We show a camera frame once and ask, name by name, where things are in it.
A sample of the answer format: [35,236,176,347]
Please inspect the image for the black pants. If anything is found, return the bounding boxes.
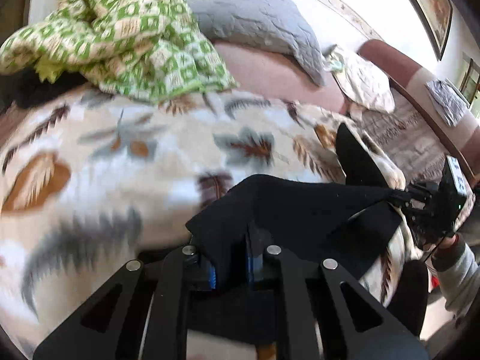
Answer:
[184,122,413,346]

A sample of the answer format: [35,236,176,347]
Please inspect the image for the grey sleeve forearm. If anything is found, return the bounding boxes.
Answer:
[431,233,479,317]

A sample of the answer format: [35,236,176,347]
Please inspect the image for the person right hand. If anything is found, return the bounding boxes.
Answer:
[437,233,458,250]

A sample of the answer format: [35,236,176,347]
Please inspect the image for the brown patterned bed cover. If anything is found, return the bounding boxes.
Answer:
[360,88,448,182]

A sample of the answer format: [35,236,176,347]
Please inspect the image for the grey patterned cloth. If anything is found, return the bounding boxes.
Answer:
[425,80,468,128]

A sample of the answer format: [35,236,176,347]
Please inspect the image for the brown wooden headboard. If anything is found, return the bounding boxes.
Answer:
[358,39,479,187]

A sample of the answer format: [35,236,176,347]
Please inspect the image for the cream leaf-pattern fleece blanket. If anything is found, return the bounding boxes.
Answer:
[0,82,418,360]

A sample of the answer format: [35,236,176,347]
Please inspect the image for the cream floral pillow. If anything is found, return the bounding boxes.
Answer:
[322,46,395,119]

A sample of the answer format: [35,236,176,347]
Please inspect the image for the pink bed sheet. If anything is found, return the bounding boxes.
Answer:
[214,41,347,115]

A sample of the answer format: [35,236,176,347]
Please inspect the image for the green patterned quilt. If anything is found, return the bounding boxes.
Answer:
[1,0,237,104]

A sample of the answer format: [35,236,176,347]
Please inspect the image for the grey quilted pillow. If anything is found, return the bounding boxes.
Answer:
[185,0,326,86]

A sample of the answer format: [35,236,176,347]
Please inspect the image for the framed wall picture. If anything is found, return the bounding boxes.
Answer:
[409,0,453,61]

